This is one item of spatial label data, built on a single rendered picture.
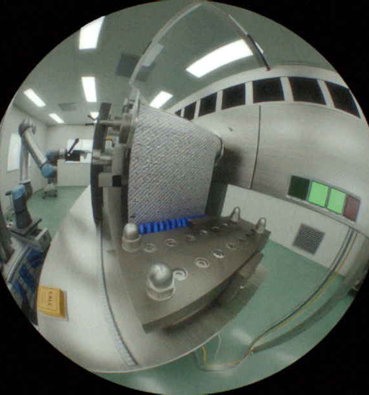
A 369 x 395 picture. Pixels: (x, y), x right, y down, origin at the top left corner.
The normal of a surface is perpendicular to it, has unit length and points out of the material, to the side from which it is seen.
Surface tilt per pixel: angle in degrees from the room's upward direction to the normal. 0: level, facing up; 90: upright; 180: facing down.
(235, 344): 0
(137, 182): 90
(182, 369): 0
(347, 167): 90
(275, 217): 90
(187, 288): 0
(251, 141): 90
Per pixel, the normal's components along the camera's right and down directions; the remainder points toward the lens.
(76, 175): 0.57, 0.28
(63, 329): 0.14, -0.96
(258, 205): -0.81, 0.03
